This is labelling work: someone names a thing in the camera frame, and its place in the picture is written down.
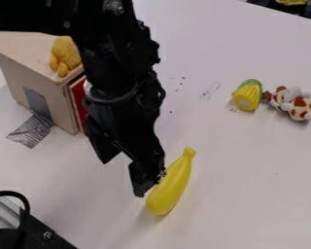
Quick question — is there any yellow toy banana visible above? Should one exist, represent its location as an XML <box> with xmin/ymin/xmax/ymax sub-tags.
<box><xmin>143</xmin><ymin>147</ymin><xmax>197</xmax><ymax>216</ymax></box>

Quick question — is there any red drawer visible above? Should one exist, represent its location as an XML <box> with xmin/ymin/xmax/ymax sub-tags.
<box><xmin>67</xmin><ymin>75</ymin><xmax>93</xmax><ymax>136</ymax></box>

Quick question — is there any wooden cabinet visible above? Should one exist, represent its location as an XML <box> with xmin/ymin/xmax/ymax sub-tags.
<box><xmin>0</xmin><ymin>31</ymin><xmax>88</xmax><ymax>136</ymax></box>

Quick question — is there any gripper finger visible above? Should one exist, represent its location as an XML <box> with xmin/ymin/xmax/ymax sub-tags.
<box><xmin>126</xmin><ymin>157</ymin><xmax>169</xmax><ymax>198</ymax></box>
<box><xmin>84</xmin><ymin>116</ymin><xmax>124</xmax><ymax>165</ymax></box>

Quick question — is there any white brown plush animal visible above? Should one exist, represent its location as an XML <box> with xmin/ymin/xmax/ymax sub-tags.
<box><xmin>260</xmin><ymin>85</ymin><xmax>311</xmax><ymax>123</ymax></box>

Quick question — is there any yellow toy corn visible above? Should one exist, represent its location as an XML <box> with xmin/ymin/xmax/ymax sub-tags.
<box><xmin>230</xmin><ymin>78</ymin><xmax>265</xmax><ymax>113</ymax></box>

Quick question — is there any grey tape patch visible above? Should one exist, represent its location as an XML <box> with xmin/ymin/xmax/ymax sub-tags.
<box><xmin>5</xmin><ymin>112</ymin><xmax>56</xmax><ymax>150</ymax></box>

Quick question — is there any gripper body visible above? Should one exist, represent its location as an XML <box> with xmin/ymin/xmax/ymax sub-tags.
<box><xmin>81</xmin><ymin>87</ymin><xmax>169</xmax><ymax>167</ymax></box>

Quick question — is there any yellow plush toy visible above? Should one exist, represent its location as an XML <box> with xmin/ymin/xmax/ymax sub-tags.
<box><xmin>48</xmin><ymin>35</ymin><xmax>85</xmax><ymax>79</ymax></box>

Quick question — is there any black lab gear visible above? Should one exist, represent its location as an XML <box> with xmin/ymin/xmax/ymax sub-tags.
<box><xmin>0</xmin><ymin>190</ymin><xmax>80</xmax><ymax>249</ymax></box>

